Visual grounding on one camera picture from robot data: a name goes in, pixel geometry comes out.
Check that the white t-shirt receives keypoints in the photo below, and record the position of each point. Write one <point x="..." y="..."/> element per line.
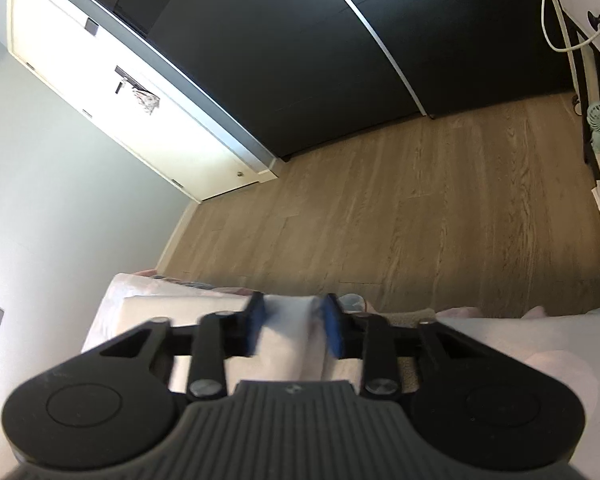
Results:
<point x="290" y="340"/>

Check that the patterned hanging pouch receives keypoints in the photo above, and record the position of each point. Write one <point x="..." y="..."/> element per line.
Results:
<point x="146" y="101"/>

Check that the dark wardrobe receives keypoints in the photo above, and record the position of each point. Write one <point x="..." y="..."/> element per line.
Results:
<point x="305" y="60"/>

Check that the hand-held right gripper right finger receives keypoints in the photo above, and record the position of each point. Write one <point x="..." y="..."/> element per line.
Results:
<point x="332" y="327"/>

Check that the tan textured cloth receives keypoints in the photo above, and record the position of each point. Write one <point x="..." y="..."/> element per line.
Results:
<point x="405" y="316"/>

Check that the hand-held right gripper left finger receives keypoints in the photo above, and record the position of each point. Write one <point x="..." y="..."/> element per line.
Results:
<point x="255" y="325"/>

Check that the bed with pink-dotted sheet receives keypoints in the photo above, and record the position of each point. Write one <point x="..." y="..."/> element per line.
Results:
<point x="530" y="340"/>

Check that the cream room door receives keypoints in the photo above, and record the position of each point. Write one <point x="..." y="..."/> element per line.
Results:
<point x="105" y="125"/>

